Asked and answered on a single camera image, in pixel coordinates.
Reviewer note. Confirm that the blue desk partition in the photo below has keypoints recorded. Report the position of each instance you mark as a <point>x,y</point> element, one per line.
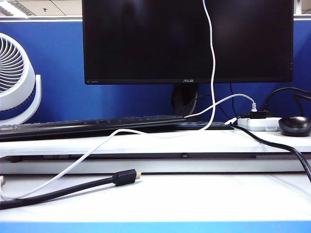
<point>60,85</point>

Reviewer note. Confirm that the white power strip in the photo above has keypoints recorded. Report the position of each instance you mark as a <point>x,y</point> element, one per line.
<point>255,124</point>

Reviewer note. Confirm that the black Logitech computer mouse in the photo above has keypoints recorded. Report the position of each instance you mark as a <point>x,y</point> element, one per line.
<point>294,126</point>

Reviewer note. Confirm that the square black power plug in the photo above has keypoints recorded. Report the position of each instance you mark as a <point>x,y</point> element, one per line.
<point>245,115</point>

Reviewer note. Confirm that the white desk riser board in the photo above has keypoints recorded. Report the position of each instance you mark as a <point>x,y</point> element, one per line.
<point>194,143</point>

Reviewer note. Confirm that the black ASUS monitor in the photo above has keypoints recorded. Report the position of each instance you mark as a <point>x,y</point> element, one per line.
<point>145,36</point>

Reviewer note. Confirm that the white desk fan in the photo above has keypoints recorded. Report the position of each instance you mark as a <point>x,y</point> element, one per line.
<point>14,97</point>

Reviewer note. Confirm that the black keyboard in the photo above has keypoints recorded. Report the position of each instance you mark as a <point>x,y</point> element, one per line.
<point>73,127</point>

